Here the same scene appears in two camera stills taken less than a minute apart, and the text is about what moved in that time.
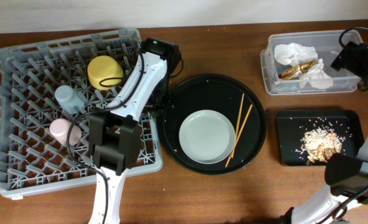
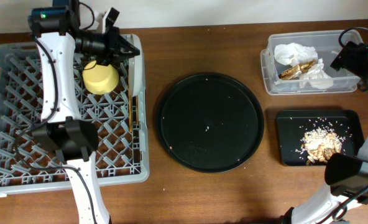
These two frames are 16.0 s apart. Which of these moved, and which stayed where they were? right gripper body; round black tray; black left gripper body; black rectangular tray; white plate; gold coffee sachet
Moved: white plate; black left gripper body
Stayed: black rectangular tray; right gripper body; round black tray; gold coffee sachet
